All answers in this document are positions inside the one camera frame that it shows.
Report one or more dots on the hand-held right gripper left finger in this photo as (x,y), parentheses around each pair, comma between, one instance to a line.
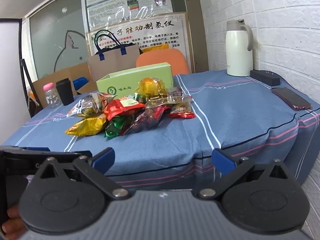
(103,159)

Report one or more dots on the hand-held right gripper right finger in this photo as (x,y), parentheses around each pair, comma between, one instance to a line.
(223,162)

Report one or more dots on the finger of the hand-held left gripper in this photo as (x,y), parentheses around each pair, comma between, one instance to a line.
(35,149)

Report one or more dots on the pile of assorted snack packets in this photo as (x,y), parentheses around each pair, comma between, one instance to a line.
(120,107)

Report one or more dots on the green cardboard box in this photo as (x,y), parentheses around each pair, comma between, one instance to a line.
(155,73)

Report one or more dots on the person's left hand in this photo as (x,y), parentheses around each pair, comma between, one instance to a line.
(13,226)

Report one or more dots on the blue striped tablecloth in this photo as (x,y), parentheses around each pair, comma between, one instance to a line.
(225,120)

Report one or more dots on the clear bottle pink lid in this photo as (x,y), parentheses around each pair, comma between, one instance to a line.
(51,96)

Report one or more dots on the black cup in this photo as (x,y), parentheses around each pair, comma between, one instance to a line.
(65,92)

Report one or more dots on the black framed whiteboard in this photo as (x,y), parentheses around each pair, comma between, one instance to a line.
(8,80)

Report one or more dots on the black metal stand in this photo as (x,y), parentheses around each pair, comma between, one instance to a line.
(25,72)

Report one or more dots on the blue plastic item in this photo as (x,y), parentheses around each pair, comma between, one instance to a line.
(81,83)

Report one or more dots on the brown cardboard box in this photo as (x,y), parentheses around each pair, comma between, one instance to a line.
(80,70)

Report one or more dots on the smartphone with red case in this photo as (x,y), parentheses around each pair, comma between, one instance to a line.
(290,97)

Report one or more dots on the black oblong case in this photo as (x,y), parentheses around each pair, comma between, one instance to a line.
(265,77)

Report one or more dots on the white thermos jug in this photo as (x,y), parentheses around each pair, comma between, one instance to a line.
(237,52)

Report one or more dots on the frosted glass panel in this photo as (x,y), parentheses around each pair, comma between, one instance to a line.
(50,35)

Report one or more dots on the orange chair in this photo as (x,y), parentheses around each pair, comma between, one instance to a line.
(162,57)

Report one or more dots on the framed text poster board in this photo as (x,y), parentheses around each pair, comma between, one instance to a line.
(155,32)

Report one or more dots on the glossy wall poster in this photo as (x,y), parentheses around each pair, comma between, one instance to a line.
(105,5)

